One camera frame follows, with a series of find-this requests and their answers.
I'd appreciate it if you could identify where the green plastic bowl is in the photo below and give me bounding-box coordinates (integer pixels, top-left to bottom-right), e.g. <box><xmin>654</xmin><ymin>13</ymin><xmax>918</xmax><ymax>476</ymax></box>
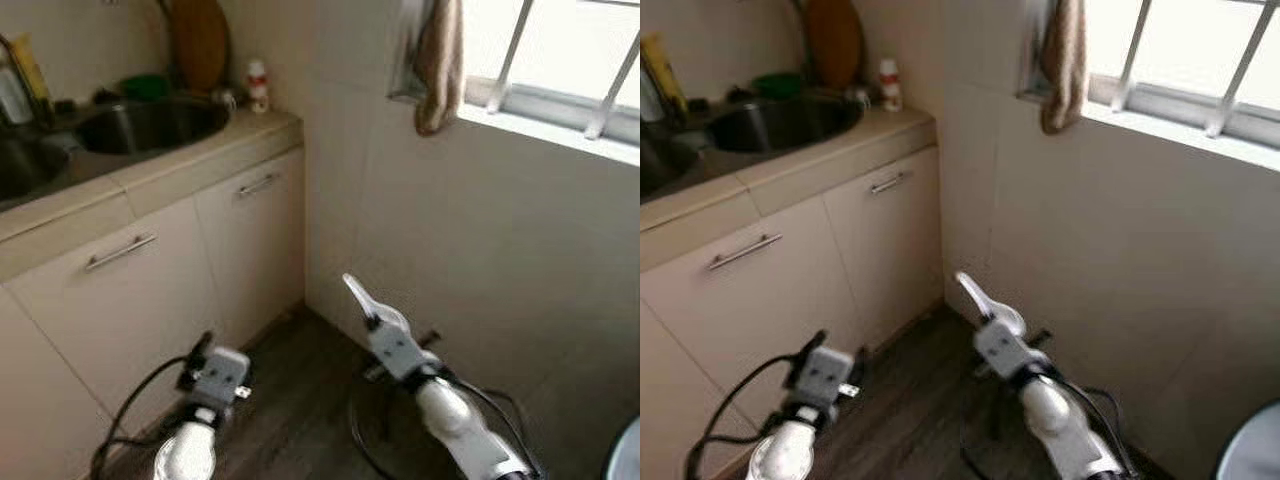
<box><xmin>752</xmin><ymin>72</ymin><xmax>806</xmax><ymax>99</ymax></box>
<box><xmin>120</xmin><ymin>75</ymin><xmax>173</xmax><ymax>101</ymax></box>

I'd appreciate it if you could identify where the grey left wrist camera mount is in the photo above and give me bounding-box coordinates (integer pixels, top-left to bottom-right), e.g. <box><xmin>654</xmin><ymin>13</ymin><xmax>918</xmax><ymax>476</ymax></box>
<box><xmin>797</xmin><ymin>345</ymin><xmax>857</xmax><ymax>401</ymax></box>
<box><xmin>193</xmin><ymin>346</ymin><xmax>252</xmax><ymax>403</ymax></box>

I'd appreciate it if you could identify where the stainless steel double sink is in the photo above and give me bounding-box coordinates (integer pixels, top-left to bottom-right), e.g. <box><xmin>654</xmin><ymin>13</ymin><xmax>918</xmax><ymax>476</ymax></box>
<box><xmin>640</xmin><ymin>92</ymin><xmax>869</xmax><ymax>196</ymax></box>
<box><xmin>0</xmin><ymin>95</ymin><xmax>236</xmax><ymax>206</ymax></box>

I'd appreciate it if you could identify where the beige sink counter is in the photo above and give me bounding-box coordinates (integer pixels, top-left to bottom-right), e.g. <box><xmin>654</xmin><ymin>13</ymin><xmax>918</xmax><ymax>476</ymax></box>
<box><xmin>640</xmin><ymin>105</ymin><xmax>936</xmax><ymax>271</ymax></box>
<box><xmin>0</xmin><ymin>105</ymin><xmax>304</xmax><ymax>286</ymax></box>

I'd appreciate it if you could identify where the white bottle with red label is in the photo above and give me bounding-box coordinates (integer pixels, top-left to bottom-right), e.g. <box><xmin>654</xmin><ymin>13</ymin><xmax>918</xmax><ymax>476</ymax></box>
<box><xmin>246</xmin><ymin>58</ymin><xmax>271</xmax><ymax>114</ymax></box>
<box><xmin>878</xmin><ymin>57</ymin><xmax>903</xmax><ymax>113</ymax></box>

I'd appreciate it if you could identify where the beige cabinet door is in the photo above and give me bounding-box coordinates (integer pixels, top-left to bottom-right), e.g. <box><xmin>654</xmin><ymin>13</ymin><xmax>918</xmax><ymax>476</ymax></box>
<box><xmin>5</xmin><ymin>193</ymin><xmax>223</xmax><ymax>446</ymax></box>
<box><xmin>193</xmin><ymin>148</ymin><xmax>306</xmax><ymax>346</ymax></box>
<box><xmin>822</xmin><ymin>148</ymin><xmax>943</xmax><ymax>346</ymax></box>
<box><xmin>640</xmin><ymin>193</ymin><xmax>863</xmax><ymax>441</ymax></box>
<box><xmin>640</xmin><ymin>300</ymin><xmax>721</xmax><ymax>480</ymax></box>
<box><xmin>0</xmin><ymin>285</ymin><xmax>113</xmax><ymax>480</ymax></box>

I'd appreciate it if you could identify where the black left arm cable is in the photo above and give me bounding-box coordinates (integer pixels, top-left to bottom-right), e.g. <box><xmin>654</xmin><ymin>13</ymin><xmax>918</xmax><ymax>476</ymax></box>
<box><xmin>685</xmin><ymin>355</ymin><xmax>796</xmax><ymax>480</ymax></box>
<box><xmin>90</xmin><ymin>355</ymin><xmax>191</xmax><ymax>480</ymax></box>

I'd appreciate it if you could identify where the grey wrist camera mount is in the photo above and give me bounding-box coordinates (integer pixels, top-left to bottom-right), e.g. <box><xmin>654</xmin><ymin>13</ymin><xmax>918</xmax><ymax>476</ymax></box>
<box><xmin>973</xmin><ymin>318</ymin><xmax>1026</xmax><ymax>376</ymax></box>
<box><xmin>367</xmin><ymin>320</ymin><xmax>423</xmax><ymax>379</ymax></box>
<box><xmin>797</xmin><ymin>345</ymin><xmax>857</xmax><ymax>401</ymax></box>
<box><xmin>193</xmin><ymin>346</ymin><xmax>252</xmax><ymax>403</ymax></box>

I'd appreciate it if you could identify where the brown hanging towel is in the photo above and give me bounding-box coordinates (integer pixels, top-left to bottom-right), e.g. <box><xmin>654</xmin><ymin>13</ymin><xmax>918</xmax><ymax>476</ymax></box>
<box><xmin>1040</xmin><ymin>0</ymin><xmax>1089</xmax><ymax>136</ymax></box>
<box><xmin>413</xmin><ymin>0</ymin><xmax>466</xmax><ymax>138</ymax></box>

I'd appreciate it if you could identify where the yellow dish soap bottle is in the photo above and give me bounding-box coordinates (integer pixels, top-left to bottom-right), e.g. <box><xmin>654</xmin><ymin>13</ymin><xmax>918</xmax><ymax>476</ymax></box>
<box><xmin>642</xmin><ymin>32</ymin><xmax>691</xmax><ymax>116</ymax></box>
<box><xmin>8</xmin><ymin>32</ymin><xmax>51</xmax><ymax>111</ymax></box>

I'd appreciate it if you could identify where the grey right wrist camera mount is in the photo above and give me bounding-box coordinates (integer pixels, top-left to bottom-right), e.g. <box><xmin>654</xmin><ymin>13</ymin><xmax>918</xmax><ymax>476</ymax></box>
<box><xmin>367</xmin><ymin>320</ymin><xmax>423</xmax><ymax>379</ymax></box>
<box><xmin>973</xmin><ymin>318</ymin><xmax>1026</xmax><ymax>376</ymax></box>

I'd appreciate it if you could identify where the white window with bars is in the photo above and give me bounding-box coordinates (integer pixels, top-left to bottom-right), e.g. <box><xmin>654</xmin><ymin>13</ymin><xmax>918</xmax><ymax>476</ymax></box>
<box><xmin>1085</xmin><ymin>0</ymin><xmax>1280</xmax><ymax>173</ymax></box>
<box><xmin>455</xmin><ymin>0</ymin><xmax>641</xmax><ymax>166</ymax></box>

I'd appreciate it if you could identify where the round wooden cutting board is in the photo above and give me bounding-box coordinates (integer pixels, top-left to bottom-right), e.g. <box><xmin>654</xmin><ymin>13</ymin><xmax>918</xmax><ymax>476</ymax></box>
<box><xmin>168</xmin><ymin>0</ymin><xmax>233</xmax><ymax>93</ymax></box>
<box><xmin>803</xmin><ymin>0</ymin><xmax>867</xmax><ymax>91</ymax></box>

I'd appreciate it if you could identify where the white ceramic spoon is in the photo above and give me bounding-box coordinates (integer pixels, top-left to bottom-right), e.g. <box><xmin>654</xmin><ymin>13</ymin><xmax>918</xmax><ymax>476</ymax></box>
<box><xmin>342</xmin><ymin>273</ymin><xmax>409</xmax><ymax>333</ymax></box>
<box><xmin>955</xmin><ymin>271</ymin><xmax>1026</xmax><ymax>336</ymax></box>

